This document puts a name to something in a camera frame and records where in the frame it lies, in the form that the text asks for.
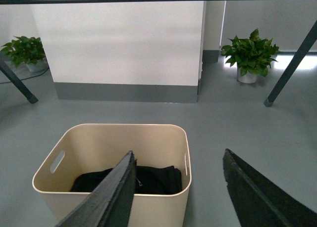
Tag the potted green plant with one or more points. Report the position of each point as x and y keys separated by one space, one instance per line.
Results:
x=252 y=56
x=26 y=51

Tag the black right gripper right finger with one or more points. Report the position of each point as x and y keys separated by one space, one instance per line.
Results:
x=258 y=202

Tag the black printed garment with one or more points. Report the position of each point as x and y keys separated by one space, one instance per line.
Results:
x=149 y=180

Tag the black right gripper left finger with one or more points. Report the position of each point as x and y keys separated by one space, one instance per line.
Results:
x=110 y=203

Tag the potted green plant left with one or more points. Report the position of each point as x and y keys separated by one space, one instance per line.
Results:
x=26 y=51

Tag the beige plastic laundry hamper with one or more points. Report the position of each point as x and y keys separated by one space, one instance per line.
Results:
x=89 y=148

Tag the potted green plant right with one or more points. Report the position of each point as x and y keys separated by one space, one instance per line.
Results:
x=252 y=56

